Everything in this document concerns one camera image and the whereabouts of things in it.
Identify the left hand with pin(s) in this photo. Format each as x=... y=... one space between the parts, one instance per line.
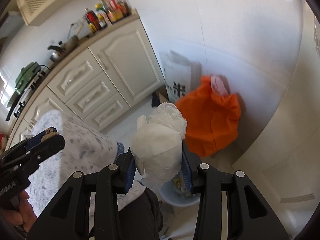
x=24 y=216

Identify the orange cloth bag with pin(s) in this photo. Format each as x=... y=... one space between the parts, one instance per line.
x=212 y=116

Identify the red container on bowl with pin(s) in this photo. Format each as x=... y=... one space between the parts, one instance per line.
x=3 y=142

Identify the dark trouser leg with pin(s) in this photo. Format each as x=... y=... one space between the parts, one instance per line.
x=142 y=218

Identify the steel wok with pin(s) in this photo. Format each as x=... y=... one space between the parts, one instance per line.
x=63 y=49

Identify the dark soy sauce bottle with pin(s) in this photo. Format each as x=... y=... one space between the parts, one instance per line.
x=92 y=21

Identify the cardboard box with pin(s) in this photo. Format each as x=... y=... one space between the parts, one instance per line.
x=159 y=96

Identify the round table floral tablecloth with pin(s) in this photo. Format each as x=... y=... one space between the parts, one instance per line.
x=86 y=150

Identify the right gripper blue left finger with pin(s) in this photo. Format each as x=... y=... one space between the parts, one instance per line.
x=67 y=214

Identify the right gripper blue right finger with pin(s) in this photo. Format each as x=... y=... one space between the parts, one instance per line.
x=249 y=216

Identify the lower cream kitchen cabinets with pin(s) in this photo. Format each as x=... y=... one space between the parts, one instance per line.
x=107 y=75

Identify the black gas stove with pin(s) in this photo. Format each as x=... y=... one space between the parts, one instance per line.
x=17 y=102

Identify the blue trash bin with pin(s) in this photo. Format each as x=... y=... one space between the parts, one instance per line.
x=176 y=194

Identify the white rice sack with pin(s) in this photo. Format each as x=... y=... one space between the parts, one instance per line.
x=181 y=75

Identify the cluster of condiment bottles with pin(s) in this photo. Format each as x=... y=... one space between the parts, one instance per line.
x=111 y=11

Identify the white plastic bag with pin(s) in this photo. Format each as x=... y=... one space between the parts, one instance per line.
x=157 y=144

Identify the green electric cooker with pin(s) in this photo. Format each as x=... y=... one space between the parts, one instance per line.
x=25 y=76

